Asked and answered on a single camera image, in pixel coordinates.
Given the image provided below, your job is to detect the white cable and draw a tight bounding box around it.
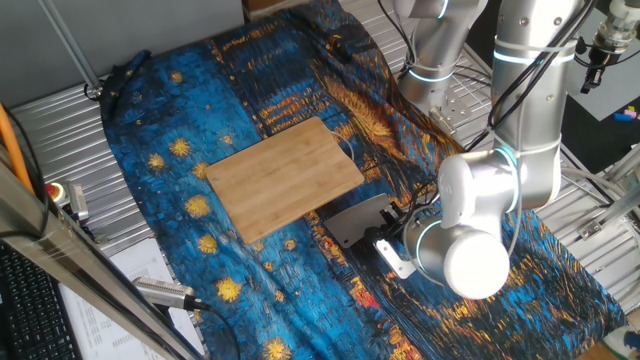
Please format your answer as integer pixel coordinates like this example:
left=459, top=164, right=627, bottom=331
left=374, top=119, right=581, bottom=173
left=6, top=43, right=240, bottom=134
left=559, top=164, right=617, bottom=202

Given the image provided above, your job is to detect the grey mat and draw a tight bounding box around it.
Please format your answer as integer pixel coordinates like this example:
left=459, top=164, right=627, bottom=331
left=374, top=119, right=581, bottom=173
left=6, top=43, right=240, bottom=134
left=567, top=7, right=640, bottom=122

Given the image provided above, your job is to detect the aluminium frame beam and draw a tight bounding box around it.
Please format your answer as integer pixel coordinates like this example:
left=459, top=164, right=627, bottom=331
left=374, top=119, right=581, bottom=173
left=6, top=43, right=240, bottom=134
left=0, top=162, right=204, bottom=360

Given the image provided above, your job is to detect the steel cleaver knife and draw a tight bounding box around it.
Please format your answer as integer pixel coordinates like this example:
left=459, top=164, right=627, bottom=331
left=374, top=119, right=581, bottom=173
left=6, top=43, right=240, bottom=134
left=324, top=193, right=392, bottom=249

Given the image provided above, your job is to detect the white green round object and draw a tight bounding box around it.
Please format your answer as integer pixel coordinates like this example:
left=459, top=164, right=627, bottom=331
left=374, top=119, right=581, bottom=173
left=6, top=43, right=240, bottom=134
left=601, top=324, right=640, bottom=360

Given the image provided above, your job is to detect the background robot end effector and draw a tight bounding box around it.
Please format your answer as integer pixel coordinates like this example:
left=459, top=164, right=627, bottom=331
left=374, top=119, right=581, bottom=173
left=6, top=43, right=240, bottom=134
left=579, top=0, right=640, bottom=95

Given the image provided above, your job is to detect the grey metal rod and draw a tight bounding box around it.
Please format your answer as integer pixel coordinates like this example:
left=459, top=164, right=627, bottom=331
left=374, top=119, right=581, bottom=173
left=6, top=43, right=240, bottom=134
left=38, top=0, right=105, bottom=100

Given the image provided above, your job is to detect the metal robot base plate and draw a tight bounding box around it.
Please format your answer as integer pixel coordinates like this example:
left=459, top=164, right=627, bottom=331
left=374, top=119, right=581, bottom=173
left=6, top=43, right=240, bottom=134
left=428, top=74, right=494, bottom=137

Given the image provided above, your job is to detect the black keyboard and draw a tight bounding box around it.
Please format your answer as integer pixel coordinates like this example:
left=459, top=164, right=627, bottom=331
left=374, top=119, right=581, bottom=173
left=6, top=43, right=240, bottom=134
left=0, top=243, right=84, bottom=360

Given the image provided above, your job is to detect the black camera cable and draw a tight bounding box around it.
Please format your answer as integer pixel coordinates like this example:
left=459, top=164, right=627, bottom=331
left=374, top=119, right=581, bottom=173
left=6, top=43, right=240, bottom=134
left=192, top=298, right=242, bottom=360

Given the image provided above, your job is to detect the aluminium profile frame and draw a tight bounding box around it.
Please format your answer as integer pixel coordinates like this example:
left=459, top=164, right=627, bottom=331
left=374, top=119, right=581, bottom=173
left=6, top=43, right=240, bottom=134
left=578, top=144, right=640, bottom=242

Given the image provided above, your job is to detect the orange cable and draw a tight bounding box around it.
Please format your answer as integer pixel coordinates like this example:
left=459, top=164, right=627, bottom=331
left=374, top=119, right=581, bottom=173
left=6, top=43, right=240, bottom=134
left=0, top=102, right=35, bottom=195

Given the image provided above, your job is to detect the black cable bundle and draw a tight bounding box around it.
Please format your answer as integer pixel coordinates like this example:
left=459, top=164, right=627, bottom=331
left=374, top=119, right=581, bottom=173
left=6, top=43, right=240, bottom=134
left=377, top=0, right=599, bottom=152

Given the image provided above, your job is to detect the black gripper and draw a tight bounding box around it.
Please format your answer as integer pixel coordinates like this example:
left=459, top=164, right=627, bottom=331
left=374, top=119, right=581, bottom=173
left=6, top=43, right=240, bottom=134
left=378, top=203, right=409, bottom=240

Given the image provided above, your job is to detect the printed white paper sheet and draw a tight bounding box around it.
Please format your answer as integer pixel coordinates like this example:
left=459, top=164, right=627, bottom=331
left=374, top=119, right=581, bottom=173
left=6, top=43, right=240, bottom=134
left=58, top=238, right=206, bottom=360

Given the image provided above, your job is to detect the white camera mounting bracket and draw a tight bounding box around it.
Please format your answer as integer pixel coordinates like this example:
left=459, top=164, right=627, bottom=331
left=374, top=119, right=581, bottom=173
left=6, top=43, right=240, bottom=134
left=374, top=238, right=417, bottom=280

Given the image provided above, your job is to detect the starry night print tablecloth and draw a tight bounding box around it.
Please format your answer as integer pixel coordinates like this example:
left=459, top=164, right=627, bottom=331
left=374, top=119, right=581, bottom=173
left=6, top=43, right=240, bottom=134
left=99, top=0, right=629, bottom=360

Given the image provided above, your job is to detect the thin black cable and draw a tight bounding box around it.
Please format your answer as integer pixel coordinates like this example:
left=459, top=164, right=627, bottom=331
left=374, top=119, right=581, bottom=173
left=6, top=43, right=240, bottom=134
left=0, top=108, right=51, bottom=240

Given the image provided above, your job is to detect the bamboo cutting board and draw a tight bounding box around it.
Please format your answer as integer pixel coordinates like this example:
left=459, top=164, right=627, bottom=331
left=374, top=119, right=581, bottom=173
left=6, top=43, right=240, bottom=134
left=204, top=115, right=366, bottom=245

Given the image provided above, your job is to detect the red emergency stop button box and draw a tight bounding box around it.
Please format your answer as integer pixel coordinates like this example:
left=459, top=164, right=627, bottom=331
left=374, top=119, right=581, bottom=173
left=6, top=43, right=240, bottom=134
left=44, top=180, right=90, bottom=222

